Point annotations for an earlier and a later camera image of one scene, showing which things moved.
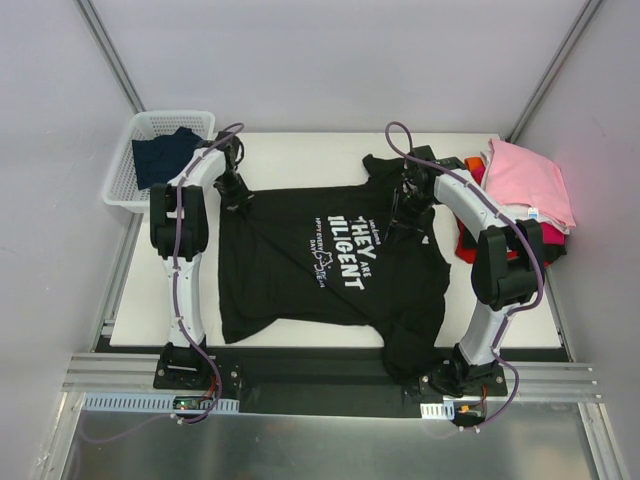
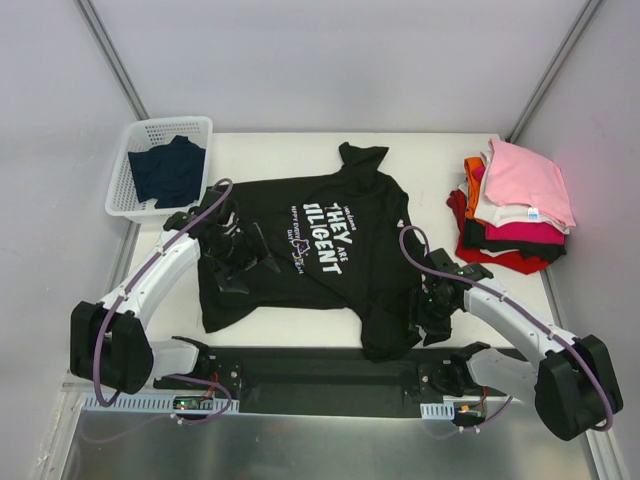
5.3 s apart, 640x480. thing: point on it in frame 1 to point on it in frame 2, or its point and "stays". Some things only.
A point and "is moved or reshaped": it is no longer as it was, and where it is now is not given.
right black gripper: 405,216 to 430,320
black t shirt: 321,257 is moved or reshaped
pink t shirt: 520,175 stays
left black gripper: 236,195 to 245,257
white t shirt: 523,211 stays
